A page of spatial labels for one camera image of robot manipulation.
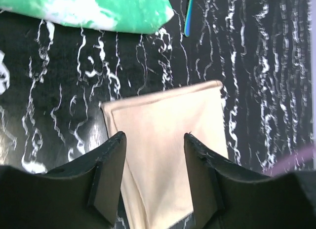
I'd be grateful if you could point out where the black marble pattern mat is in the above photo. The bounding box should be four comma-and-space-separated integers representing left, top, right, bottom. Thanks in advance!
0, 0, 316, 229

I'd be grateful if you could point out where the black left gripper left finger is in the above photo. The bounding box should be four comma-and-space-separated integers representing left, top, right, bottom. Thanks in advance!
47, 131, 126, 227

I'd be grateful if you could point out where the teal plastic utensil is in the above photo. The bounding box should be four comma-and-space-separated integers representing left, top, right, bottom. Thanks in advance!
184, 0, 193, 37

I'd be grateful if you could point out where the beige cloth napkin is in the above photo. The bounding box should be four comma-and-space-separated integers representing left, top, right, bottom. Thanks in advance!
102, 80, 228, 229

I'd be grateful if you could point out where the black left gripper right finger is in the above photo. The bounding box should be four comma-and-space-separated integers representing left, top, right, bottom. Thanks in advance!
184, 133, 272, 229

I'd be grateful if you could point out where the green white tie-dye cloth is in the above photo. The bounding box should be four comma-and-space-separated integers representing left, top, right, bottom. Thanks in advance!
0, 0, 174, 34

